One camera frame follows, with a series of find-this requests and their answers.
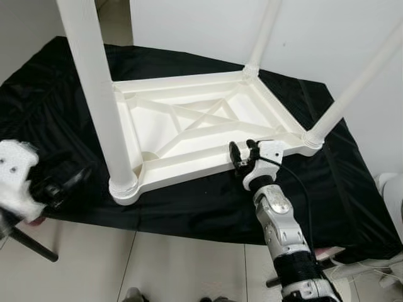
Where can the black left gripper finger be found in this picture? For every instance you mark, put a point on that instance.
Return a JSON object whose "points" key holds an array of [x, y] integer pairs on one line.
{"points": [[77, 177]]}

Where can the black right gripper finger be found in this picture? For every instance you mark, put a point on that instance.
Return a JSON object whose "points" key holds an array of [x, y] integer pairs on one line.
{"points": [[234, 153], [252, 148]]}

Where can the white plastic table top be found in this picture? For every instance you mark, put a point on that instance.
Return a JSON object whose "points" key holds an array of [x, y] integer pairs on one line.
{"points": [[164, 126]]}

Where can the white plastic table leg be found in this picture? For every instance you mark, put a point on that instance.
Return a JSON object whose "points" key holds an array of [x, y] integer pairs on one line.
{"points": [[94, 94], [264, 31], [359, 88]]}

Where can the black metal table leg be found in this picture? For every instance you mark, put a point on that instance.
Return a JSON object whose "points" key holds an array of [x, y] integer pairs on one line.
{"points": [[34, 248]]}

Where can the black tablecloth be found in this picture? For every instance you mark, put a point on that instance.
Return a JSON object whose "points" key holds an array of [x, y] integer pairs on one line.
{"points": [[189, 214]]}

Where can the grey right robot foot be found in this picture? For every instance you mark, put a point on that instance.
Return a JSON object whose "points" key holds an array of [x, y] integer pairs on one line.
{"points": [[217, 299]]}

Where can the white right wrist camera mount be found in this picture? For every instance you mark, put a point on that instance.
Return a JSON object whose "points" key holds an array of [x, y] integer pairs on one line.
{"points": [[271, 151]]}

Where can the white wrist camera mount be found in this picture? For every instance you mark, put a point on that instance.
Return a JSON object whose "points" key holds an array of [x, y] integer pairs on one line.
{"points": [[16, 170], [271, 151]]}

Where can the white pedestal fan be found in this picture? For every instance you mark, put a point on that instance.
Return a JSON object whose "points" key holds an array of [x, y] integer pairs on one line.
{"points": [[390, 189]]}

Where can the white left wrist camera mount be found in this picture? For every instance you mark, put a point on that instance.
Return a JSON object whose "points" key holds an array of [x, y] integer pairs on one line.
{"points": [[16, 170]]}

